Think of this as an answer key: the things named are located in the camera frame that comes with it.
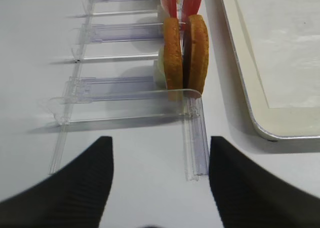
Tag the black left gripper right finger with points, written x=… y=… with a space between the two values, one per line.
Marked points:
x=248 y=196

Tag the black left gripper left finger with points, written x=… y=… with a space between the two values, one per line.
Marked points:
x=74 y=197

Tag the bun slice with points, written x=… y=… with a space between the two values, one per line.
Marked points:
x=173 y=59
x=199 y=54

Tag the pale cheese slice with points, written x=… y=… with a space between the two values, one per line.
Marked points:
x=159 y=72

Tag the red tomato slice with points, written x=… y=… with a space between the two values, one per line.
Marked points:
x=190 y=7
x=172 y=8

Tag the clear acrylic left food rack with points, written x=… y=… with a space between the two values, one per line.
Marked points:
x=114 y=47

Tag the white metal baking tray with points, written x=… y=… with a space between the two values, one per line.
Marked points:
x=276 y=46

